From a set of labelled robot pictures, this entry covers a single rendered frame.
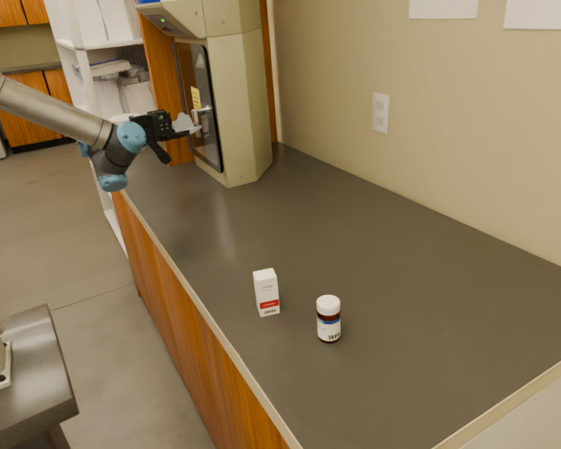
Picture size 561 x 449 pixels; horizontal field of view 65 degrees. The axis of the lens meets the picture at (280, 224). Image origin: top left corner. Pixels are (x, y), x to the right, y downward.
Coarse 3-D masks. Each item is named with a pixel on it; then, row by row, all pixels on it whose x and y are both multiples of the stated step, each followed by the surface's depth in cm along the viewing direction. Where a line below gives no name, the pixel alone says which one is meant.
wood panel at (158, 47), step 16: (144, 32) 151; (160, 32) 153; (144, 48) 155; (160, 48) 155; (160, 64) 157; (160, 80) 159; (176, 80) 162; (272, 80) 181; (160, 96) 161; (176, 96) 164; (272, 96) 184; (176, 112) 166; (272, 112) 187; (272, 128) 189; (176, 144) 171; (176, 160) 173; (192, 160) 177
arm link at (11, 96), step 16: (0, 80) 98; (0, 96) 98; (16, 96) 99; (32, 96) 101; (48, 96) 104; (16, 112) 101; (32, 112) 101; (48, 112) 103; (64, 112) 104; (80, 112) 107; (48, 128) 106; (64, 128) 106; (80, 128) 107; (96, 128) 108; (112, 128) 111; (128, 128) 112; (96, 144) 111; (112, 144) 111; (128, 144) 111; (112, 160) 116; (128, 160) 117
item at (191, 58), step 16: (176, 48) 149; (192, 48) 135; (192, 64) 139; (192, 80) 144; (208, 80) 131; (208, 96) 135; (208, 112) 139; (208, 128) 143; (192, 144) 164; (208, 144) 148; (208, 160) 153
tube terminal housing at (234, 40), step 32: (224, 0) 124; (256, 0) 141; (224, 32) 128; (256, 32) 143; (224, 64) 131; (256, 64) 144; (224, 96) 135; (256, 96) 146; (224, 128) 139; (256, 128) 148; (224, 160) 143; (256, 160) 150
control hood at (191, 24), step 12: (180, 0) 119; (192, 0) 121; (144, 12) 138; (156, 12) 129; (168, 12) 119; (180, 12) 120; (192, 12) 121; (180, 24) 123; (192, 24) 123; (204, 24) 124; (180, 36) 137; (192, 36) 127; (204, 36) 125
